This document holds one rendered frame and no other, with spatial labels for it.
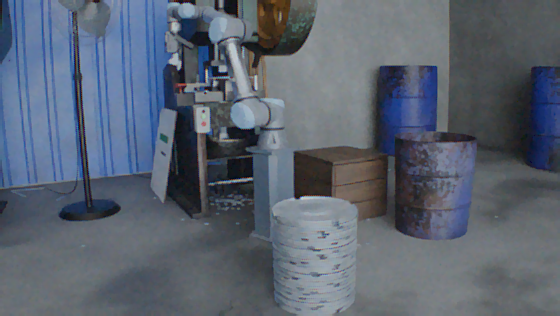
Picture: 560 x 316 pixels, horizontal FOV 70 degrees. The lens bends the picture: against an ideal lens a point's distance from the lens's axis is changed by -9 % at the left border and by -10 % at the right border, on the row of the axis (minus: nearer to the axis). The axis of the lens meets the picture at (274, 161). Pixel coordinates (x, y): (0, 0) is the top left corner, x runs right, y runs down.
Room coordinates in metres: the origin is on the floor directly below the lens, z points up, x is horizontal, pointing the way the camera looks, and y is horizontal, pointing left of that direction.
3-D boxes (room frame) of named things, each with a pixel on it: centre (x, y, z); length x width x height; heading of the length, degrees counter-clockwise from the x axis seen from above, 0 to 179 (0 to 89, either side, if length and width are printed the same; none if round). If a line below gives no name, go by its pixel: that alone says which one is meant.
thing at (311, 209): (1.45, -0.13, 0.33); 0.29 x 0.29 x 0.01
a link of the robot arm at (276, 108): (2.09, 0.01, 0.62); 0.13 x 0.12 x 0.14; 133
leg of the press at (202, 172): (2.83, 0.62, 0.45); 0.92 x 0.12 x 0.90; 26
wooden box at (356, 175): (2.47, -0.37, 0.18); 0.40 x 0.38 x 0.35; 28
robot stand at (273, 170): (2.10, 0.01, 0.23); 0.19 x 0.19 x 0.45; 44
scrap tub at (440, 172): (2.14, -0.81, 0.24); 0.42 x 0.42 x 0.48
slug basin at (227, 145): (2.82, 0.32, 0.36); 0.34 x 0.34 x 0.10
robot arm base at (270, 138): (2.10, 0.01, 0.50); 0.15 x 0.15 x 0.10
